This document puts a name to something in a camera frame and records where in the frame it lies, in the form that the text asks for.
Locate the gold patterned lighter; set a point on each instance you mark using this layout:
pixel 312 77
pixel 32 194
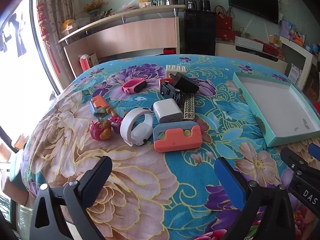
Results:
pixel 189 107

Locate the patterned curtain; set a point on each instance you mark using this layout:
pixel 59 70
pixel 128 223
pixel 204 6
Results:
pixel 61 10

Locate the large orange grey toy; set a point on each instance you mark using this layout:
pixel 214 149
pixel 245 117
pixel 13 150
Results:
pixel 180 140

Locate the black charger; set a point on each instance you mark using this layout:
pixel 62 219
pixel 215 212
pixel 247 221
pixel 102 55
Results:
pixel 186 85

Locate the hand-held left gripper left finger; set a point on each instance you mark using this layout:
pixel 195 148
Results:
pixel 97 180

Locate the yellow item on shelf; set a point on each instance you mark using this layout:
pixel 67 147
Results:
pixel 68 26

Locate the red flat box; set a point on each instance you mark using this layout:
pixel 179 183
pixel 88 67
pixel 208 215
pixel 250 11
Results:
pixel 271 49

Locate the red hanging ornament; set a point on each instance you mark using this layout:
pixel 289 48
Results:
pixel 45 30

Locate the brown paper bag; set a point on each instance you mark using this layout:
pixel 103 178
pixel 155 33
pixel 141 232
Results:
pixel 94 58

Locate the small red box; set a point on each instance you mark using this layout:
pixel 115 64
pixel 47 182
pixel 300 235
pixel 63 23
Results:
pixel 170 51

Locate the small orange grey toy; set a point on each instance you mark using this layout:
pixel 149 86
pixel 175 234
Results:
pixel 98 102

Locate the pink helmet pup figure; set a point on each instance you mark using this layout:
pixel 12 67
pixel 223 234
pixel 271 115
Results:
pixel 100 130

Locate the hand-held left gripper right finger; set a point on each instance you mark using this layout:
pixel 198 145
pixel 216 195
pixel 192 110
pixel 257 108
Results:
pixel 225 173

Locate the red glue tube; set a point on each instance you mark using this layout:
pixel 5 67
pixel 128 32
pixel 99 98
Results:
pixel 165 81

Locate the wooden shelf unit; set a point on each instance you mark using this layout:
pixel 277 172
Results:
pixel 140 32

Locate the white smartwatch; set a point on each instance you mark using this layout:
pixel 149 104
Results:
pixel 140 135

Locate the teal cardboard box lid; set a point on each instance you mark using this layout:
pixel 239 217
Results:
pixel 275 105

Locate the white desk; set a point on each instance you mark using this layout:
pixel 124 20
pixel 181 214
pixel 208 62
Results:
pixel 306 55

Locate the television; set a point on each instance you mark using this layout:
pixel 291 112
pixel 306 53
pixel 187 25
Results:
pixel 252 0

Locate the red gift bag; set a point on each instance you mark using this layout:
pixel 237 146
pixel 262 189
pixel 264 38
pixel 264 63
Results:
pixel 223 20

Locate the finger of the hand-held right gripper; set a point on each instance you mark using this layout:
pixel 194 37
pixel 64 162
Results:
pixel 290 158
pixel 315 151

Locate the pink smartwatch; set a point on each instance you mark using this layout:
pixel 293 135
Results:
pixel 132 86

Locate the floral printed blanket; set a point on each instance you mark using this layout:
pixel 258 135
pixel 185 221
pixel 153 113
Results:
pixel 175 180

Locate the cream plastic slotted holder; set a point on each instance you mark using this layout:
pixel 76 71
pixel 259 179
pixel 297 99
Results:
pixel 175 70

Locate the pink goggles pup figure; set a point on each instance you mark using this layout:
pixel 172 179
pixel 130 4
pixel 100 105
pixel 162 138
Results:
pixel 115 122

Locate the dark hanging clothes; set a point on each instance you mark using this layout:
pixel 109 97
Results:
pixel 21 45

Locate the black toy car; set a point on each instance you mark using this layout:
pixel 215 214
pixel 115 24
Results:
pixel 172 92

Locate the small red paper bag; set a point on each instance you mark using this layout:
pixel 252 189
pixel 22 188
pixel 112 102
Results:
pixel 84 63

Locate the orange flowers in vase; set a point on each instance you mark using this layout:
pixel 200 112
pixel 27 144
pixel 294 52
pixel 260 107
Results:
pixel 95 7

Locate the white charger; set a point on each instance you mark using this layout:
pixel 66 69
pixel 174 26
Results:
pixel 166 111

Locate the white TV cabinet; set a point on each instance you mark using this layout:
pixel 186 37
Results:
pixel 250 57

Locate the red gift box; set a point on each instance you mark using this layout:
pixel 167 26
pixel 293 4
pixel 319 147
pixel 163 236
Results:
pixel 225 35

